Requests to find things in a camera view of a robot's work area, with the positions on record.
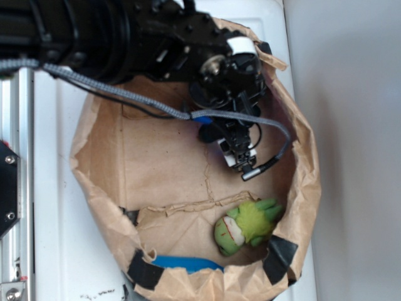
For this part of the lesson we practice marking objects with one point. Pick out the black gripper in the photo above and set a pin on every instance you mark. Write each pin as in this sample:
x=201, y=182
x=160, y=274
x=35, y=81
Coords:
x=233, y=82

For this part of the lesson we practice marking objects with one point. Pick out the dark green plastic pickle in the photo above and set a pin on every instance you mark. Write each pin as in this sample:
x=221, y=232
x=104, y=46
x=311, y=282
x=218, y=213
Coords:
x=208, y=133

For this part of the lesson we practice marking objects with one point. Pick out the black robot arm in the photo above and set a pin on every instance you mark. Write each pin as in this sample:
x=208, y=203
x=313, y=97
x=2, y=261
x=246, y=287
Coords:
x=97, y=45

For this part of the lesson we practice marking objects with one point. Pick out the green plush toy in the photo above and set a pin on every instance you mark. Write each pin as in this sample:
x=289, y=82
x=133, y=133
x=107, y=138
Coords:
x=250, y=223

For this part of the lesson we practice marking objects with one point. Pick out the brown paper lined bin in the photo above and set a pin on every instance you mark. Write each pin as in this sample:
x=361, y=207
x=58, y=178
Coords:
x=154, y=188

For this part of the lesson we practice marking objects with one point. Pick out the blue plastic object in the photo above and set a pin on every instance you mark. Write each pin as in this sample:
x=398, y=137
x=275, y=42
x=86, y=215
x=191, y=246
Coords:
x=191, y=264

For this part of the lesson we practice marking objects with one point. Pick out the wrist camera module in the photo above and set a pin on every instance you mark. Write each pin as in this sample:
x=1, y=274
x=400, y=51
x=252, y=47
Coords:
x=238, y=150

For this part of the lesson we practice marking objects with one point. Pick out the aluminium frame rail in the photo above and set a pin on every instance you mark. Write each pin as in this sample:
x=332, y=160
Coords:
x=17, y=247

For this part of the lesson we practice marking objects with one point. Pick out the black metal bracket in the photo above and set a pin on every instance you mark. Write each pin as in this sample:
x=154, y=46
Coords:
x=10, y=184

